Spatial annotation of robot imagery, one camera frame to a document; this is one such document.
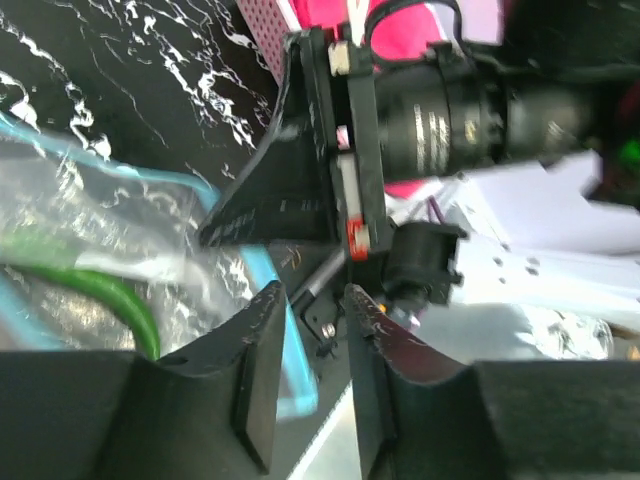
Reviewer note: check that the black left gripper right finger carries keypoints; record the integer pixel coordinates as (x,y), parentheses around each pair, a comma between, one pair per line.
(421,415)

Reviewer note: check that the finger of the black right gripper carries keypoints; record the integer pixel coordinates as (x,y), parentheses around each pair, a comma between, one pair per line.
(285,194)

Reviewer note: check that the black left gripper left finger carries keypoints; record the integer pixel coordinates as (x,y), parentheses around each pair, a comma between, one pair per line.
(205,411)

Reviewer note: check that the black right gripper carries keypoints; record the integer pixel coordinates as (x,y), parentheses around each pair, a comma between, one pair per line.
(556,150)

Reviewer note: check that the clear zip top bag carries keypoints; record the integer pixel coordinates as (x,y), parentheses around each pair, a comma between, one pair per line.
(136,224)

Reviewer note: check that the green fake chili pepper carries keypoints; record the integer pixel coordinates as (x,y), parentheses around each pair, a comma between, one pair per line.
(55,262)

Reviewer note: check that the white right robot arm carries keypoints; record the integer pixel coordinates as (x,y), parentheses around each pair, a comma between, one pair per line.
(441,263)

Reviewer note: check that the pink cloth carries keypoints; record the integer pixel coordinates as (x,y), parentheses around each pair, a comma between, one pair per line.
(405,35)

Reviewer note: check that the white plastic basket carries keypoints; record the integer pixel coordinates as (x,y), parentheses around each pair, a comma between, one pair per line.
(270,21)

